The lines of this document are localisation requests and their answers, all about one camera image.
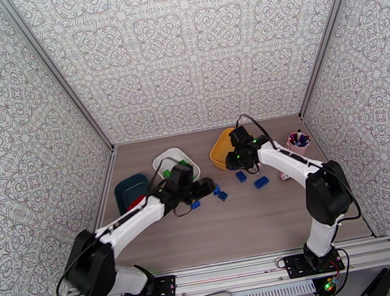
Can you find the long green lego brick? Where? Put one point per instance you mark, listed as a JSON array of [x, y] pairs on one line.
[[183, 162]]

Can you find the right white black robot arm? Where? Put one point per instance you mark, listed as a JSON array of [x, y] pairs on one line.
[[282, 159]]

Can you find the yellow plastic container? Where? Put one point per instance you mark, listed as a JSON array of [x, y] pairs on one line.
[[218, 154]]

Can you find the curved blue lego brick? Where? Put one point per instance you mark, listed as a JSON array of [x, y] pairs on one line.
[[217, 188]]

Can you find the long blue lego brick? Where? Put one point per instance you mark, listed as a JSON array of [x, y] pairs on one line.
[[261, 182]]

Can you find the white plastic container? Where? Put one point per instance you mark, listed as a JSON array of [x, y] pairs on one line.
[[166, 157]]

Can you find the printed snack packet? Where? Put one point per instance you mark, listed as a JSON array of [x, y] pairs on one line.
[[283, 176]]

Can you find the red lego brick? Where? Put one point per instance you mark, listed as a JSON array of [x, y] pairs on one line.
[[136, 202]]

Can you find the pink pen cup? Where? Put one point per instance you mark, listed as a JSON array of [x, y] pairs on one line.
[[298, 149]]

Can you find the dark teal plastic container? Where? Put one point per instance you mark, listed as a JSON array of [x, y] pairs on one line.
[[127, 190]]

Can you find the black capped white marker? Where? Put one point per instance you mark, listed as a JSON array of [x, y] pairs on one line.
[[299, 134]]

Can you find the purple marker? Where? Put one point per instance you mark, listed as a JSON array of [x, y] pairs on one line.
[[305, 140]]

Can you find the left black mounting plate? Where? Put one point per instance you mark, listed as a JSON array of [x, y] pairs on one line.
[[164, 288]]

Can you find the black mounting plate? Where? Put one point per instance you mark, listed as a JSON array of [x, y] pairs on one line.
[[295, 267], [164, 288]]

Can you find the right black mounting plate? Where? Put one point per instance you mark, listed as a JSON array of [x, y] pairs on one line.
[[295, 267]]

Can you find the right small circuit board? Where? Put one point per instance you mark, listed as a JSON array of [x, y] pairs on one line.
[[328, 285]]

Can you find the black flat device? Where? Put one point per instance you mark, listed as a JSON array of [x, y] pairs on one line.
[[378, 284]]

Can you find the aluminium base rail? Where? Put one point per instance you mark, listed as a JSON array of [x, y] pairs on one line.
[[230, 272]]

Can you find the aluminium corner post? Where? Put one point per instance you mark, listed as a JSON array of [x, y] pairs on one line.
[[55, 72], [331, 26]]

